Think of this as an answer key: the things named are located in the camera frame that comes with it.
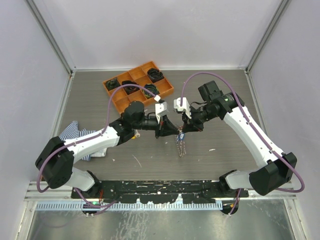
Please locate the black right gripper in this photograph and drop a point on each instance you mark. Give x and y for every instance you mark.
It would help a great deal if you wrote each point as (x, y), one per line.
(189, 127)

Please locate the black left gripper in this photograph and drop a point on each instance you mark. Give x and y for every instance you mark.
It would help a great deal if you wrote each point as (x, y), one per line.
(165, 128)

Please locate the key with yellow tag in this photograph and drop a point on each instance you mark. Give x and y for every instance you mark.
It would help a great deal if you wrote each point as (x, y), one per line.
(137, 135)

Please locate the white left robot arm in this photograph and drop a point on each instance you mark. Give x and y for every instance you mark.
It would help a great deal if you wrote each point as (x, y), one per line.
(56, 161)

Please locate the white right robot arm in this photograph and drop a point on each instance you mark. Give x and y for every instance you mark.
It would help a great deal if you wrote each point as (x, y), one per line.
(274, 167)

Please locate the blue yellow rolled tie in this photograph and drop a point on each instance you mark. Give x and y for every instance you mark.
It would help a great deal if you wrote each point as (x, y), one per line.
(148, 89)

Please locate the orange compartment tray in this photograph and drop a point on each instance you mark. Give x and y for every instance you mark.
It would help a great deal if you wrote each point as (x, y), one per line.
(138, 74)

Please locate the dark rolled tie far left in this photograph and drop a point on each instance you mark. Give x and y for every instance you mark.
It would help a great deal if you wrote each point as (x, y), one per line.
(112, 84)

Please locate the blue striped cloth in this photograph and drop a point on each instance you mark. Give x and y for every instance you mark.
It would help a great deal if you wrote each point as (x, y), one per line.
(72, 131)

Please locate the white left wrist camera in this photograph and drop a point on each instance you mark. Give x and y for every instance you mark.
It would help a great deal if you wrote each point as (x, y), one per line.
(161, 110)

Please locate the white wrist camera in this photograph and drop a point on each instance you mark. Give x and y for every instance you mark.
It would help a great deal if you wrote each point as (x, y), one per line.
(182, 106)
(161, 110)

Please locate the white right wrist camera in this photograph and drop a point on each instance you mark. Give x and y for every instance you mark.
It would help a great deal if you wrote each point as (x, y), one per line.
(182, 106)

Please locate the black mounting base plate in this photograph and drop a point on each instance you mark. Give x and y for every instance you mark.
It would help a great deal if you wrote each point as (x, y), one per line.
(163, 191)

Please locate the slotted cable duct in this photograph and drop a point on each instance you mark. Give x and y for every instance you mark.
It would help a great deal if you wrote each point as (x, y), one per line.
(80, 205)

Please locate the aluminium corner post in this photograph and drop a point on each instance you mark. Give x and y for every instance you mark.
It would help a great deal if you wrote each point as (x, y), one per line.
(279, 12)

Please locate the left aluminium frame post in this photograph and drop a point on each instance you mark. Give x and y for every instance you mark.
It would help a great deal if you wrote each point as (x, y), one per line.
(49, 35)

